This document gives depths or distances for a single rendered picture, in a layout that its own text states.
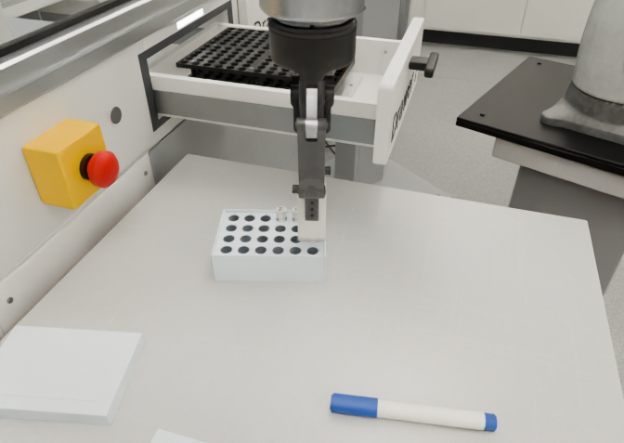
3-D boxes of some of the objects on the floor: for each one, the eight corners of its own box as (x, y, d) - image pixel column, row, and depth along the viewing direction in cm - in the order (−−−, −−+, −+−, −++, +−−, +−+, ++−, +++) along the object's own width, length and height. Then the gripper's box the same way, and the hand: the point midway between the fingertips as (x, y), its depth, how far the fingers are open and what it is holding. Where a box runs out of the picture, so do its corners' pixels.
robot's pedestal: (582, 384, 133) (721, 121, 88) (546, 475, 114) (698, 201, 69) (474, 328, 148) (545, 80, 103) (426, 401, 129) (487, 136, 84)
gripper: (362, 41, 37) (347, 279, 51) (353, -7, 48) (343, 199, 62) (259, 40, 37) (273, 278, 51) (274, -7, 48) (282, 198, 62)
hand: (311, 209), depth 55 cm, fingers closed, pressing on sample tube
